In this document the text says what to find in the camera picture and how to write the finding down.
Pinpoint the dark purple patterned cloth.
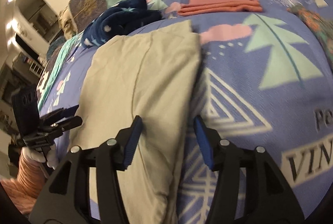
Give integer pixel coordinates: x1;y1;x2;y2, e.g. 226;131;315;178
67;0;109;32

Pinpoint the navy star print garment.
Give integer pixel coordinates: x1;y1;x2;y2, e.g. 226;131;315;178
81;0;162;48

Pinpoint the white shelf unit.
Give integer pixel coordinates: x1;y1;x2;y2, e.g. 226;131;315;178
0;0;59;79

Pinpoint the person's left forearm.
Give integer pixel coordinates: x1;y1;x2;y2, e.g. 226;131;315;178
0;153;50;214

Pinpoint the beige garment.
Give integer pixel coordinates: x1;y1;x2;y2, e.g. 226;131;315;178
69;20;201;224

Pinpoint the teal patterned cloth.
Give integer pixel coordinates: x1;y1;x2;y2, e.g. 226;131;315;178
38;37;87;110

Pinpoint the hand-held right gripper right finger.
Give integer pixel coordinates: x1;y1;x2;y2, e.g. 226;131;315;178
195;115;305;224

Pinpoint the purple printed blanket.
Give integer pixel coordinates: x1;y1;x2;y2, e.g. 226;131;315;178
38;0;333;224

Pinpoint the person's left hand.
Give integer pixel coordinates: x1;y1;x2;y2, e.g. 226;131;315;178
21;144;59;170

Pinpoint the floral print cloth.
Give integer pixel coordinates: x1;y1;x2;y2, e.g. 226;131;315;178
287;2;333;58

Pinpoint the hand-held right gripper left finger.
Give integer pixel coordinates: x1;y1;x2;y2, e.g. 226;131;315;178
29;115;144;224

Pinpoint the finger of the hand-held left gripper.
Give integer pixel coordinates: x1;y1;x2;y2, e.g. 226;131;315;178
39;107;79;123
43;116;83;136

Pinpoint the tan cloth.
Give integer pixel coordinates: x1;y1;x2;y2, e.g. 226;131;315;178
58;9;79;40

